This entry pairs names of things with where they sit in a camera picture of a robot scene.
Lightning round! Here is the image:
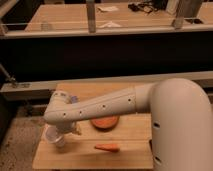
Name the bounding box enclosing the orange carrot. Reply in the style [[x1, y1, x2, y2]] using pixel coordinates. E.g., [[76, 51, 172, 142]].
[[94, 143, 120, 152]]

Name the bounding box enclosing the wooden table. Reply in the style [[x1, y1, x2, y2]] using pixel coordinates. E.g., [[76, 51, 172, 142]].
[[32, 82, 158, 171]]

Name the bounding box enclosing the metal rail beam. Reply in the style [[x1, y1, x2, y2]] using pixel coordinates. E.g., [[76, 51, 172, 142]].
[[0, 71, 213, 101]]

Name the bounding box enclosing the white ceramic cup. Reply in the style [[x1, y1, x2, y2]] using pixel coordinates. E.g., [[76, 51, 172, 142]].
[[44, 126, 65, 148]]

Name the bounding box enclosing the grey metal post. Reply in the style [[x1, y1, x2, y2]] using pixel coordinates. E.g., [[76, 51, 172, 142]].
[[172, 0, 188, 29], [86, 0, 96, 33]]

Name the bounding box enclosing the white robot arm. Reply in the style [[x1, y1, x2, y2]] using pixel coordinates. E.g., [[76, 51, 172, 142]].
[[44, 78, 213, 171]]

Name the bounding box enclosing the white paper sheet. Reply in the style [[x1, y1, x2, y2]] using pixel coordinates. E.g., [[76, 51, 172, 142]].
[[97, 6, 119, 12]]

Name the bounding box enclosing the white crumpled paper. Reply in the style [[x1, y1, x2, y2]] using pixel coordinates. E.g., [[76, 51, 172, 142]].
[[98, 21, 121, 28]]

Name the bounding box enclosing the black cables pile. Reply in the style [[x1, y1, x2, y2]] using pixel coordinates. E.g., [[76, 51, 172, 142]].
[[127, 0, 168, 14]]

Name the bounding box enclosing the orange ceramic bowl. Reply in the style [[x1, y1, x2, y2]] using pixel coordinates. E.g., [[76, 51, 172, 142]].
[[90, 116, 119, 129]]

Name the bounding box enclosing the blue sponge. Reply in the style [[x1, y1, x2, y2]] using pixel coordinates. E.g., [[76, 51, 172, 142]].
[[70, 96, 78, 103]]

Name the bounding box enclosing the clear plastic bottle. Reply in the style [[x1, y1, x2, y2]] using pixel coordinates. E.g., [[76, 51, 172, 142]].
[[40, 20, 50, 31]]

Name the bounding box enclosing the grey metal post right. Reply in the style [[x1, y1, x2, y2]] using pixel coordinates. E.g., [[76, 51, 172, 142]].
[[172, 0, 188, 29]]

